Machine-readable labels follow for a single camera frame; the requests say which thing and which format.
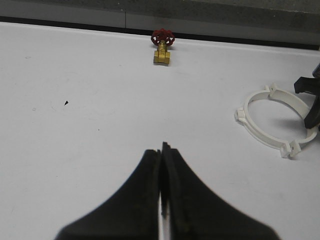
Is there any brass valve red handle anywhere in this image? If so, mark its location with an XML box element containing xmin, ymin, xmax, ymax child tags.
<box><xmin>150</xmin><ymin>28</ymin><xmax>175</xmax><ymax>65</ymax></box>

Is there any grey stone countertop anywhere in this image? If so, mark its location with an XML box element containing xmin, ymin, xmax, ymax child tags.
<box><xmin>0</xmin><ymin>0</ymin><xmax>320</xmax><ymax>49</ymax></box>

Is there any white plastic pipe clamp ring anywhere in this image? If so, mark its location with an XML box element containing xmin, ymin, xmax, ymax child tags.
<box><xmin>234</xmin><ymin>83</ymin><xmax>318</xmax><ymax>159</ymax></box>

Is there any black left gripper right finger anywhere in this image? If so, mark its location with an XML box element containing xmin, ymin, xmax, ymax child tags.
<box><xmin>160</xmin><ymin>142</ymin><xmax>279</xmax><ymax>240</ymax></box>

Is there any black gripper at right edge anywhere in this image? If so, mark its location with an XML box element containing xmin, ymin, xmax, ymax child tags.
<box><xmin>293</xmin><ymin>61</ymin><xmax>320</xmax><ymax>130</ymax></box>

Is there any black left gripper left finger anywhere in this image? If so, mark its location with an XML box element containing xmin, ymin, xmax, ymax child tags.
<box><xmin>56</xmin><ymin>150</ymin><xmax>161</xmax><ymax>240</ymax></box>

